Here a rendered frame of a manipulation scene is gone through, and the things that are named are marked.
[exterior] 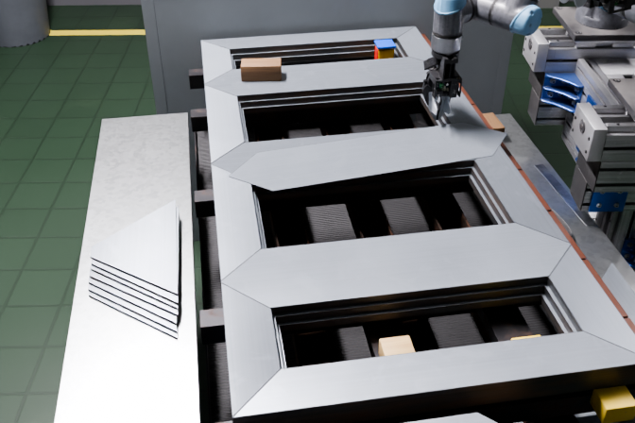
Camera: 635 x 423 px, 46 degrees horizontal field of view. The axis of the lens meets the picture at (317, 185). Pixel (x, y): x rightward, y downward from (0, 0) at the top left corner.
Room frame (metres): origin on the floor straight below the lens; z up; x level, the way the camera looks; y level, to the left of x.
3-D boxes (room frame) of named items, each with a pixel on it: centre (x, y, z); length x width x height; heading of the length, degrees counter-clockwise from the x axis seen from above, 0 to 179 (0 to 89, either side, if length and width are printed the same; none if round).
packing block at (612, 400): (0.87, -0.53, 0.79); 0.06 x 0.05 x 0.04; 99
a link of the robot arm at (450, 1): (1.77, -0.33, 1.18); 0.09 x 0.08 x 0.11; 134
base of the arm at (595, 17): (2.07, -0.83, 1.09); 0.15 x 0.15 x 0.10
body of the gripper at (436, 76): (1.76, -0.33, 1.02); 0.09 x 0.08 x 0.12; 9
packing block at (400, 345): (0.99, -0.15, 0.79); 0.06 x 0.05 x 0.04; 99
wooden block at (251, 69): (2.04, 0.17, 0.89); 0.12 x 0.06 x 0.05; 92
